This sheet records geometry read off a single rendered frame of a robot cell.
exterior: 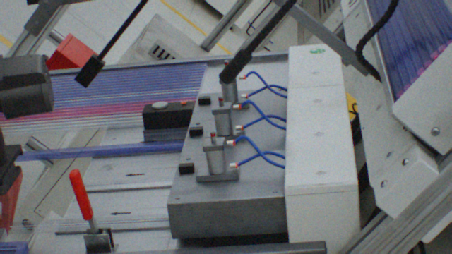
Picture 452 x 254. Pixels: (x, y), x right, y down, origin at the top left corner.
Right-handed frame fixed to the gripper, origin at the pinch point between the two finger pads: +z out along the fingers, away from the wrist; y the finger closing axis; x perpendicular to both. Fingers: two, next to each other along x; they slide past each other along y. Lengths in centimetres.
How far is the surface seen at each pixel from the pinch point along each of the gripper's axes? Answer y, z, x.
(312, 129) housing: 7.6, -6.8, -39.5
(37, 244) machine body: 47, 29, 16
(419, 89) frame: -11, -18, -51
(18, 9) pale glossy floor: 276, 39, 95
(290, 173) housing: -4.1, -6.8, -37.0
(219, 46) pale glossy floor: 418, 112, 26
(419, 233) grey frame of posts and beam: -14, -3, -50
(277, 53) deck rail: 58, 0, -33
